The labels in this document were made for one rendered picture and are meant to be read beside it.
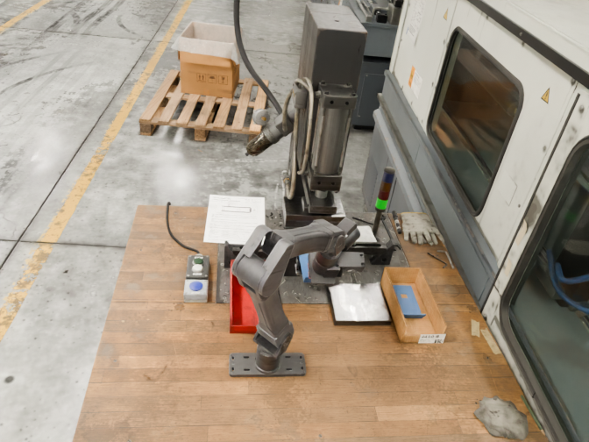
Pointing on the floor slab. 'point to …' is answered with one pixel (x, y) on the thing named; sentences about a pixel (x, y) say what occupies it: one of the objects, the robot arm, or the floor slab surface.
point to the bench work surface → (185, 343)
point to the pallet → (156, 110)
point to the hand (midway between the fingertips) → (315, 279)
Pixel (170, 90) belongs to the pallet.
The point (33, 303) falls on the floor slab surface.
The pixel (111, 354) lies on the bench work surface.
